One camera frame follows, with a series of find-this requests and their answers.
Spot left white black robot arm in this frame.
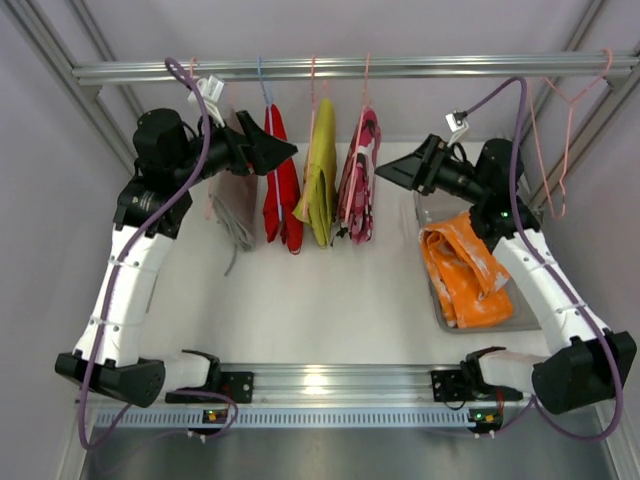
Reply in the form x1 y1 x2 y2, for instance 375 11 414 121
55 108 297 407

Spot clear plastic bin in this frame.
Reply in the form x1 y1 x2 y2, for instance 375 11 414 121
414 194 539 334

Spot pink hanger with orange trousers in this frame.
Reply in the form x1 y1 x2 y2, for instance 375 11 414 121
529 48 614 220

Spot yellow green trousers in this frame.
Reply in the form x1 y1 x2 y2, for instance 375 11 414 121
294 98 337 248

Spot orange white trousers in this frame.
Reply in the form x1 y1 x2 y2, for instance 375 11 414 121
419 212 514 329

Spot pink hanger with yellow trousers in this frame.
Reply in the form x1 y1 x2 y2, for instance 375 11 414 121
305 54 318 178

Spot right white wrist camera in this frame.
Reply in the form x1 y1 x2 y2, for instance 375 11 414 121
445 110 469 147

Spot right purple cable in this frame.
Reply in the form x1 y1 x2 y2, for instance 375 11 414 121
464 76 625 443

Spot right aluminium frame post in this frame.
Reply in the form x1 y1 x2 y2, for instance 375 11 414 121
524 1 639 210

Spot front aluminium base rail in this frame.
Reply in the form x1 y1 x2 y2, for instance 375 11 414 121
74 361 621 405

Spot aluminium frame post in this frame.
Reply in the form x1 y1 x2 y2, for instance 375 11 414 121
0 0 196 311
524 1 639 210

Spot slotted grey cable duct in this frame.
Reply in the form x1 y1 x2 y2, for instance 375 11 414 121
92 405 476 429

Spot red trousers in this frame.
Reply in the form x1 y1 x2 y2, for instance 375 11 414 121
262 103 304 254

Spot left aluminium frame post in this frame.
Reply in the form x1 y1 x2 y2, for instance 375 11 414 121
0 0 196 311

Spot aluminium hanging rail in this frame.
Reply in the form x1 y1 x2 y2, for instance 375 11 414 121
71 49 640 80

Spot grey trousers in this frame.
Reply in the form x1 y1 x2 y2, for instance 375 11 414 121
212 167 258 276

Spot pink hanger far left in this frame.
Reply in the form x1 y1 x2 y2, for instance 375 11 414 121
189 56 237 220

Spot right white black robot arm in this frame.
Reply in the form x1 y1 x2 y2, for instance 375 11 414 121
375 135 637 415

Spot pink hanger with patterned trousers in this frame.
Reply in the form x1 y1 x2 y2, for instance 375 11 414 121
342 54 377 244

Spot pink patterned trousers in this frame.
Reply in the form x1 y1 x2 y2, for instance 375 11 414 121
334 106 382 245

